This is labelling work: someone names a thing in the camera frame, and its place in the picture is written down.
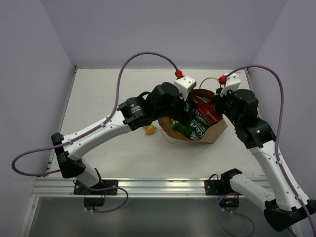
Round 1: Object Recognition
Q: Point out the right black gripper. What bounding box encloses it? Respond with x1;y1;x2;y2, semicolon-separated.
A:
213;85;242;128

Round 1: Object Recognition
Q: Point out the brown paper bag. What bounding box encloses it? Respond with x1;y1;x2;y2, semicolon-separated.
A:
158;86;228;144

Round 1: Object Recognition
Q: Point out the yellow m&m packet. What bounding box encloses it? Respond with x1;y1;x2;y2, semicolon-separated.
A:
144;124;157;135

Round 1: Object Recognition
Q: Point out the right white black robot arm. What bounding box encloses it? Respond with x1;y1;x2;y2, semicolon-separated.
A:
214;89;316;232

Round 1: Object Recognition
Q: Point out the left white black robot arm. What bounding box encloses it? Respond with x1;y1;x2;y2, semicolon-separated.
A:
51;80;197;194

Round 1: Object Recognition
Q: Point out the red snack bag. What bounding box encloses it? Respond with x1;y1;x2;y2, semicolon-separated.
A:
190;95;223;125

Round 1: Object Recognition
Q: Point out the dark green snack packet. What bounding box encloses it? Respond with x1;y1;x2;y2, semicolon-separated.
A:
178;116;212;140

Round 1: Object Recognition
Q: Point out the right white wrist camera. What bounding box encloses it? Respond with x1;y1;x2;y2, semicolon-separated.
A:
218;73;241;96

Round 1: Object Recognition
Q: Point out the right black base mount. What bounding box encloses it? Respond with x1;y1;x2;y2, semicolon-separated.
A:
204;168;242;211

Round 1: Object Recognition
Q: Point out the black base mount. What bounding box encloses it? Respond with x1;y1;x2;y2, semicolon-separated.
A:
204;168;242;211
74;179;119;210

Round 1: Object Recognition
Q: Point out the aluminium rail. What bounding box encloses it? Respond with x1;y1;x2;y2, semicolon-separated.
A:
32;177;266;198

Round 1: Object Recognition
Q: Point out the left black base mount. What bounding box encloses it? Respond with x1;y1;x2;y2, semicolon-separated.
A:
74;179;119;210

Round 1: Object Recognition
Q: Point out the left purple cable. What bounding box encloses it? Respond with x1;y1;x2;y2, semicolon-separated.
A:
11;52;183;177

